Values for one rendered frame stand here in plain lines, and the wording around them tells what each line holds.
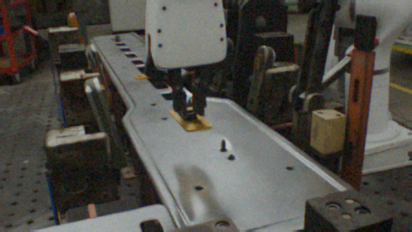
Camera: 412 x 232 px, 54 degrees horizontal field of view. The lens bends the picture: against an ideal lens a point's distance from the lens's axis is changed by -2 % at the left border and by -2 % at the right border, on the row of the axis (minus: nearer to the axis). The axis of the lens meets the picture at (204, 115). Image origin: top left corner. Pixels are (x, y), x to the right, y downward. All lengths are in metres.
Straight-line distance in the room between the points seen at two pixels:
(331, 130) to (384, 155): 0.67
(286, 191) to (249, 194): 0.05
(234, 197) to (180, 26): 0.22
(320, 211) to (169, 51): 0.28
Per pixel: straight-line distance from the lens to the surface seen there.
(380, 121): 1.25
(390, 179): 1.22
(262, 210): 0.48
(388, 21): 1.14
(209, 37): 0.54
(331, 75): 0.67
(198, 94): 0.56
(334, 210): 0.35
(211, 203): 0.49
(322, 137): 0.58
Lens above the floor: 1.27
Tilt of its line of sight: 21 degrees down
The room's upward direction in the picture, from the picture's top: 2 degrees counter-clockwise
